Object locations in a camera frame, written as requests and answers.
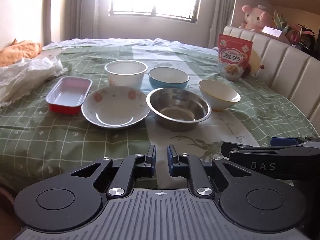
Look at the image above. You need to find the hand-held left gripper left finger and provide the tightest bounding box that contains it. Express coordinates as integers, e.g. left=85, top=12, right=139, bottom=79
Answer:
left=70, top=144, right=157, bottom=200

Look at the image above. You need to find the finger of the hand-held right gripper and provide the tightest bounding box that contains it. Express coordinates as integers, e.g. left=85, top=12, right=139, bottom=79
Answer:
left=221, top=142, right=253, bottom=159
left=270, top=137, right=320, bottom=146

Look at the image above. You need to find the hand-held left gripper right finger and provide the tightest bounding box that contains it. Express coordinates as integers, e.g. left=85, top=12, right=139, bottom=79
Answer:
left=167, top=144, right=253, bottom=200

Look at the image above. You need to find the stainless steel bowl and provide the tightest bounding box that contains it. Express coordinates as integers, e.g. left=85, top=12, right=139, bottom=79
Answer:
left=146, top=88, right=212, bottom=132

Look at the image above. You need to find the white yellow-rimmed bowl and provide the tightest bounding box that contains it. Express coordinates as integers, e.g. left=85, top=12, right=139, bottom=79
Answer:
left=199, top=80, right=241, bottom=112

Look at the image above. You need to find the floral white plate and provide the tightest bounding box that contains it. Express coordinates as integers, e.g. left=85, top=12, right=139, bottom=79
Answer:
left=81, top=85, right=151, bottom=130

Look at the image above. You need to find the blue ceramic bowl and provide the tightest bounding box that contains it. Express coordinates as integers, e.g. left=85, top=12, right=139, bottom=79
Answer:
left=148, top=67, right=190, bottom=91

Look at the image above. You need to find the white paper bowl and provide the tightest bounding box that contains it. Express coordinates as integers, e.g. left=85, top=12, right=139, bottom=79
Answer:
left=104, top=60, right=148, bottom=91

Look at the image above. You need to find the beige padded headboard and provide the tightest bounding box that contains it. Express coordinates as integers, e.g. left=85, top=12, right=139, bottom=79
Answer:
left=222, top=25, right=320, bottom=141

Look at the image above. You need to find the yellow plush toy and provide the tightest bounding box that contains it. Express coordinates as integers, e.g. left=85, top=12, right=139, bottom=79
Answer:
left=241, top=48, right=266, bottom=78

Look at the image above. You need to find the red cereal bag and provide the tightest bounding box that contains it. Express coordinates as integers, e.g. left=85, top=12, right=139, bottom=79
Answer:
left=217, top=34, right=254, bottom=82

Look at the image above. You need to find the red foil tray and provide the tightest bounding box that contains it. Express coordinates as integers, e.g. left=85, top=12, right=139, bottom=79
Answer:
left=45, top=77, right=93, bottom=116

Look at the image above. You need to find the red flower bouquet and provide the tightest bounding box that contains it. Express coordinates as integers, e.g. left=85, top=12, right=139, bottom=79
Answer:
left=286, top=24, right=316, bottom=51

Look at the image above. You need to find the small white box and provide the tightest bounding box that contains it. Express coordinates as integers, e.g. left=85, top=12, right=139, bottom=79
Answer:
left=262, top=26, right=283, bottom=37

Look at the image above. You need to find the green checked bedsheet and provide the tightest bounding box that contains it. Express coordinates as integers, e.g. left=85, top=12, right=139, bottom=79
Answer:
left=0, top=38, right=320, bottom=193

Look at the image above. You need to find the green potted plant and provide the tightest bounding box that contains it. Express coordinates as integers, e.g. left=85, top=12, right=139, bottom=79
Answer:
left=273, top=10, right=291, bottom=30

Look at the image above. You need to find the pink plush toy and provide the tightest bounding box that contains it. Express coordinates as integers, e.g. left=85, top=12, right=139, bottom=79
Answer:
left=238, top=4, right=276, bottom=32

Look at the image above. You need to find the grey curtain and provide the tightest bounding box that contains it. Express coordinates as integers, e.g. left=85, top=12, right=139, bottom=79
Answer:
left=200, top=0, right=238, bottom=50
left=51, top=0, right=112, bottom=43

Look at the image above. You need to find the white lace cloth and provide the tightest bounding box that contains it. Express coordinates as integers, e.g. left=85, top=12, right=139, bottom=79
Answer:
left=0, top=56, right=68, bottom=108

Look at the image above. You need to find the orange cloth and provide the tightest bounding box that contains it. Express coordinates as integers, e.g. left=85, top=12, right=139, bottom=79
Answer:
left=0, top=39, right=43, bottom=68

